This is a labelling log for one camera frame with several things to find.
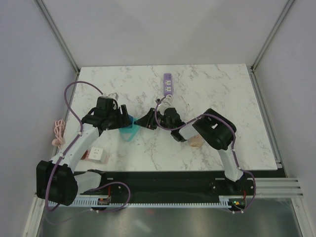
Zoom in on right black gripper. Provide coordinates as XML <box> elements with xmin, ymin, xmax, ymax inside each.
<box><xmin>134</xmin><ymin>108</ymin><xmax>173</xmax><ymax>131</ymax></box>

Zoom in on teal triangular power strip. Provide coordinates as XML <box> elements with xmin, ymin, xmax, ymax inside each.
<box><xmin>119</xmin><ymin>117</ymin><xmax>139</xmax><ymax>142</ymax></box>

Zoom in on purple power strip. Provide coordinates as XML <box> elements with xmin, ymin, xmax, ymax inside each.
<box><xmin>163</xmin><ymin>73</ymin><xmax>173</xmax><ymax>96</ymax></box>

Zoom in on pink plug adapter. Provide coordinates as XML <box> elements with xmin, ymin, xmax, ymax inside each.
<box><xmin>188</xmin><ymin>135</ymin><xmax>204</xmax><ymax>148</ymax></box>

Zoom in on blue cube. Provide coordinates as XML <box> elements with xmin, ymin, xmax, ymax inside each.
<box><xmin>128</xmin><ymin>115</ymin><xmax>134</xmax><ymax>126</ymax></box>

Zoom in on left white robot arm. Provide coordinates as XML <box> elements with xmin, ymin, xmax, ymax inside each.
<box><xmin>36</xmin><ymin>93</ymin><xmax>131</xmax><ymax>206</ymax></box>

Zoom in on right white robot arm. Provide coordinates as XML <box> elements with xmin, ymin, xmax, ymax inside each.
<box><xmin>134</xmin><ymin>108</ymin><xmax>244</xmax><ymax>195</ymax></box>

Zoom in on white cube socket adapter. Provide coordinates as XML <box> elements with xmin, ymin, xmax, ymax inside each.
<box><xmin>88</xmin><ymin>147</ymin><xmax>104</xmax><ymax>163</ymax></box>

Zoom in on white coiled power cord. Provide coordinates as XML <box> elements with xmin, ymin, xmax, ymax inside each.
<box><xmin>158</xmin><ymin>95</ymin><xmax>175</xmax><ymax>109</ymax></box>

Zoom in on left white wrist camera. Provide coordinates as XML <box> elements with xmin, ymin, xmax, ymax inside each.
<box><xmin>107</xmin><ymin>92</ymin><xmax>119</xmax><ymax>101</ymax></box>

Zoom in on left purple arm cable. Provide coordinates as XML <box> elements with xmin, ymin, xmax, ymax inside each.
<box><xmin>44</xmin><ymin>80</ymin><xmax>104</xmax><ymax>213</ymax></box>

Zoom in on pink coiled cable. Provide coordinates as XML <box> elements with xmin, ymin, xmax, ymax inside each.
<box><xmin>51</xmin><ymin>118</ymin><xmax>66</xmax><ymax>150</ymax></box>

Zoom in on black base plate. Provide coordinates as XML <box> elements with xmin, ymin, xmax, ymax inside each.
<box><xmin>79</xmin><ymin>169</ymin><xmax>257</xmax><ymax>204</ymax></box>

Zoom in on white slotted cable duct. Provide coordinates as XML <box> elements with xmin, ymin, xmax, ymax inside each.
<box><xmin>69</xmin><ymin>196</ymin><xmax>247</xmax><ymax>208</ymax></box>

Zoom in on left aluminium frame post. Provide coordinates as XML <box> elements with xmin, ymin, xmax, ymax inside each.
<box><xmin>34</xmin><ymin>0</ymin><xmax>81</xmax><ymax>74</ymax></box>

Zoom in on aluminium frame post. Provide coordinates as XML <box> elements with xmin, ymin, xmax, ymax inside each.
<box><xmin>249</xmin><ymin>0</ymin><xmax>296</xmax><ymax>72</ymax></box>
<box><xmin>34</xmin><ymin>0</ymin><xmax>81</xmax><ymax>74</ymax></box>

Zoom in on right aluminium frame post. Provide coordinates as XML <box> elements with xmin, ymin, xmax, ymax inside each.
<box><xmin>249</xmin><ymin>0</ymin><xmax>296</xmax><ymax>72</ymax></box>

